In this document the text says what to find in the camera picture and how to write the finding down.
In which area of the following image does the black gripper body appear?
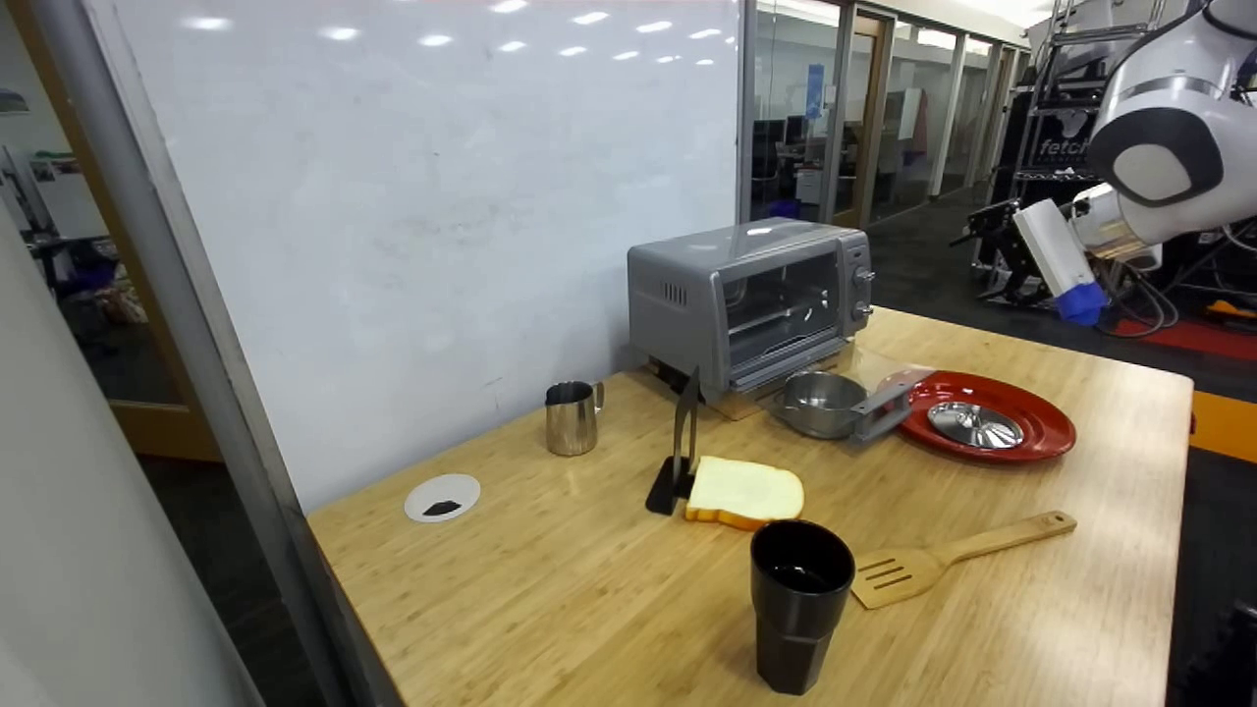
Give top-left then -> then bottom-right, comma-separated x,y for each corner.
971,201 -> 1039,303

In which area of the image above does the glass toaster oven door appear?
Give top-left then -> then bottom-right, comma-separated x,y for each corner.
713,343 -> 929,448

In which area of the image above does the silver toaster oven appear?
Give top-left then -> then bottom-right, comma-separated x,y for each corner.
624,216 -> 881,398

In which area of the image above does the black equipment rack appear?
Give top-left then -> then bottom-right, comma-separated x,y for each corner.
997,0 -> 1157,269

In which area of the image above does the red plate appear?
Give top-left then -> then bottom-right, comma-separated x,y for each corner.
895,370 -> 1080,468

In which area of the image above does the steel bowl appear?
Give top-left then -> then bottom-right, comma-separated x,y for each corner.
774,372 -> 874,444

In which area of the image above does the wooden slotted spatula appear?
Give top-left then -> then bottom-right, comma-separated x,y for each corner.
849,506 -> 1080,616

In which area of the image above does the toy bread slice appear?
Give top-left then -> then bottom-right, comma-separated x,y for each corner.
680,452 -> 809,533

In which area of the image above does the black plastic cup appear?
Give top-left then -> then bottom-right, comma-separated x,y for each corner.
747,519 -> 862,701

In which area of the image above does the small steel mug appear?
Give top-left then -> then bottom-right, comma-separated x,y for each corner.
544,376 -> 608,459

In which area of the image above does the white table grommet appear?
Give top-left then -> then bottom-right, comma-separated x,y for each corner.
403,472 -> 483,529

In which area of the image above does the grey whiteboard frame post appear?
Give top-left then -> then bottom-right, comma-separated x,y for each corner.
20,0 -> 405,707

